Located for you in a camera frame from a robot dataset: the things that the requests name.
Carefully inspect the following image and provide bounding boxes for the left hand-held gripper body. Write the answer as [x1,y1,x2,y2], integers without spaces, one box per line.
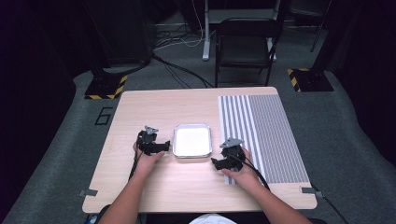
[135,125,160,157]

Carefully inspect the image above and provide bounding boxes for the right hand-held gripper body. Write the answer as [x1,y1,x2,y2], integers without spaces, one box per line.
[219,137,247,172]

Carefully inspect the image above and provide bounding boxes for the white square plate silver rim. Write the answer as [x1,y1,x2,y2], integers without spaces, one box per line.
[172,123,213,158]

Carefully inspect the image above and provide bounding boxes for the person's left hand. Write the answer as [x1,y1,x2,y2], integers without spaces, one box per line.
[133,141,166,179]

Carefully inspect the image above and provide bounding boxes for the person's right hand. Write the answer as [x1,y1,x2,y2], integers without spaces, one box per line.
[221,147,265,191]

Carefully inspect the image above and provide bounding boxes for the grey white striped placemat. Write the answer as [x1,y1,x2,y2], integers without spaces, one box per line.
[217,93,311,186]

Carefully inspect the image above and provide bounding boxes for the person's white shirt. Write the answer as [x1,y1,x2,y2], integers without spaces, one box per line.
[188,213,237,224]

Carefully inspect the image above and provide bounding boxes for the black stand yellow striped base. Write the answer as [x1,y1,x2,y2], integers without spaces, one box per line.
[286,0,335,93]
[83,0,129,101]

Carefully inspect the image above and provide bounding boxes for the grey table edge clip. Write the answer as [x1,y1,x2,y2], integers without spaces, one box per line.
[300,186,325,199]
[78,189,99,198]

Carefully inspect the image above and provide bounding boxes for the black folding chair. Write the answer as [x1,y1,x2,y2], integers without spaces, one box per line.
[214,17,282,88]

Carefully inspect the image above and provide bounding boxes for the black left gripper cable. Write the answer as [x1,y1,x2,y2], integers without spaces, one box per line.
[128,148,141,182]

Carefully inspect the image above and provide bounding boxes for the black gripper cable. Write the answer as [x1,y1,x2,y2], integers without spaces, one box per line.
[128,148,141,182]
[230,153,271,191]

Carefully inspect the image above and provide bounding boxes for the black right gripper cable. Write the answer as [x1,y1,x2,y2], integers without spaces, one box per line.
[230,153,271,191]

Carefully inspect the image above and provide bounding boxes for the black floor cable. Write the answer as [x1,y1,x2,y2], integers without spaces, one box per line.
[151,51,216,90]

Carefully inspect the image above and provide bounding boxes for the white floor cables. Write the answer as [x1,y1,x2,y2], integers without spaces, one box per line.
[153,0,207,51]

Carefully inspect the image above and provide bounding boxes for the black cable at table clip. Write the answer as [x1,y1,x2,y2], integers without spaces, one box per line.
[311,182,350,224]

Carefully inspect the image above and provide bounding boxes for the white desk frame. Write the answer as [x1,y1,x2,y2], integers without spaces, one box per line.
[201,0,281,62]

